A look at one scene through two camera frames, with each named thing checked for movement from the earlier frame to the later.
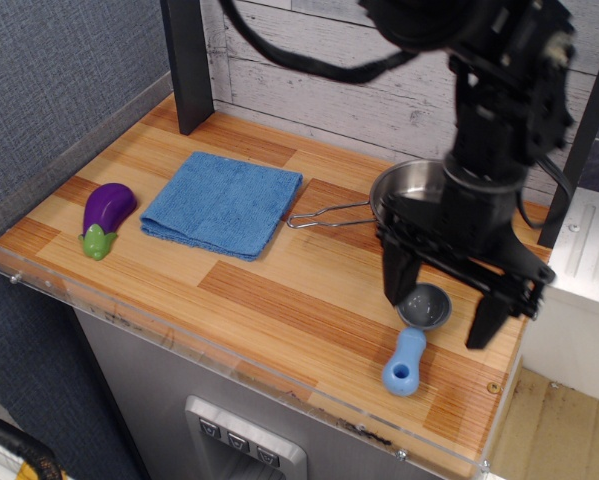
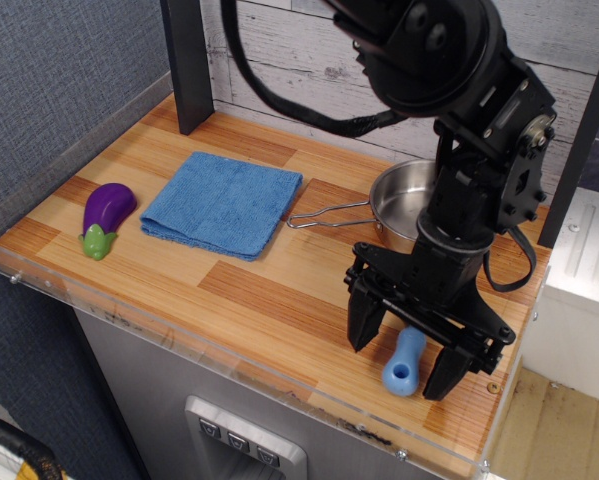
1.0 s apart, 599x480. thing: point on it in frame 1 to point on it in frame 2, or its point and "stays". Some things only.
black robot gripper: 470,227 to 435,288
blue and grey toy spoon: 427,306 stays
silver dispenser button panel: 228,446 stays
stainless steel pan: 422,177 stays
